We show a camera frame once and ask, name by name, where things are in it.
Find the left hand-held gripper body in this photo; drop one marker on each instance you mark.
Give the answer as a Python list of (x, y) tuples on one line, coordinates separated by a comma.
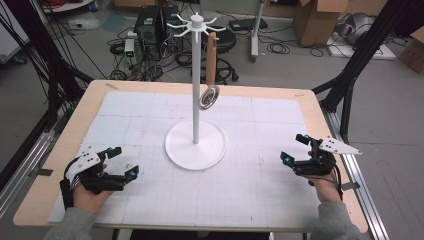
[(93, 173)]

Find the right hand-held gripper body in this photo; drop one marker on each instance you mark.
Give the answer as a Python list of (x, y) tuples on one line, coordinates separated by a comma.
[(316, 163)]

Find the white hook rack stand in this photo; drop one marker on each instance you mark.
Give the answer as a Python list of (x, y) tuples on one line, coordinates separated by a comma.
[(196, 146)]

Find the person's left hand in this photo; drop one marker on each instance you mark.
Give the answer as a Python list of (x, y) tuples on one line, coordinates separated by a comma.
[(88, 200)]

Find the person's right hand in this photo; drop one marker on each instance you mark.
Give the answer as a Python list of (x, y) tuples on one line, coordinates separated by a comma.
[(325, 191)]

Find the white grid mat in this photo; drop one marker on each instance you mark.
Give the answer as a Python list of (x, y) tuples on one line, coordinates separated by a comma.
[(150, 200)]

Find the white device with green light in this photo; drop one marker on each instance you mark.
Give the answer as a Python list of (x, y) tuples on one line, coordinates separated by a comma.
[(129, 48)]

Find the large open cardboard box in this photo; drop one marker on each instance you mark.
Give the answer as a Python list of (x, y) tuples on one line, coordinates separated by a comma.
[(316, 23)]

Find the black round stool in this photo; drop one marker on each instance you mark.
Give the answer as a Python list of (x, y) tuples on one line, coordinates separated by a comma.
[(227, 41)]

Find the grey round appliance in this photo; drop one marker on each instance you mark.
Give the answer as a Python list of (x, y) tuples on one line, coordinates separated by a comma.
[(358, 28)]

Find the black flat floor box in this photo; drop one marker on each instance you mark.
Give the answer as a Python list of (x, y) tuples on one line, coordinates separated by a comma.
[(248, 24)]

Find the black computer tower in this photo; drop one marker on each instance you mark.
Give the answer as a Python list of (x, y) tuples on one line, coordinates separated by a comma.
[(148, 23)]

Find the small cardboard box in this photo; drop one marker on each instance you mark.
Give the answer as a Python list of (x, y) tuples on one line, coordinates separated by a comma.
[(413, 53)]

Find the aluminium rail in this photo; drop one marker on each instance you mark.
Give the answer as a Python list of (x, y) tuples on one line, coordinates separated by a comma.
[(23, 166), (363, 193)]

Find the black metal frame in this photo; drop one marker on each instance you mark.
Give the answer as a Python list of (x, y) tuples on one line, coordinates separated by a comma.
[(40, 60), (363, 53)]

